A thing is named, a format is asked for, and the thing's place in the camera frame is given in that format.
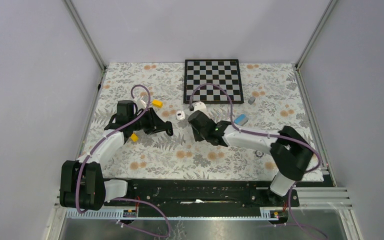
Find blue grey block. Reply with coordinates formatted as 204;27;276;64
234;114;249;126

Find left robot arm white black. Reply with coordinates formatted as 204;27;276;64
59;100;174;213

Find small grey cube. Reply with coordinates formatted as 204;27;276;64
247;96;256;105

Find slotted grey cable duct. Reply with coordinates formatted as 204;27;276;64
65;207;288;221

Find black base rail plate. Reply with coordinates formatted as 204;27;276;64
104;178;300;214

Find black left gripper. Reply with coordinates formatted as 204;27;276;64
129;107;170;135

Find yellow block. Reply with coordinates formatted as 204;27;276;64
151;99;163;108
130;133;139;142

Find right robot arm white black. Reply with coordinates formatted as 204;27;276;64
187;111;314;206

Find floral patterned table mat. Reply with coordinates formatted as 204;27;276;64
79;63;323;182

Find white earbud charging case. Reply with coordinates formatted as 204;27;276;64
175;110;186;121

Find black white checkerboard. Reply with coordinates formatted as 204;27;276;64
183;59;244;104

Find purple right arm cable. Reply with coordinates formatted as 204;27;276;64
189;82;329;240

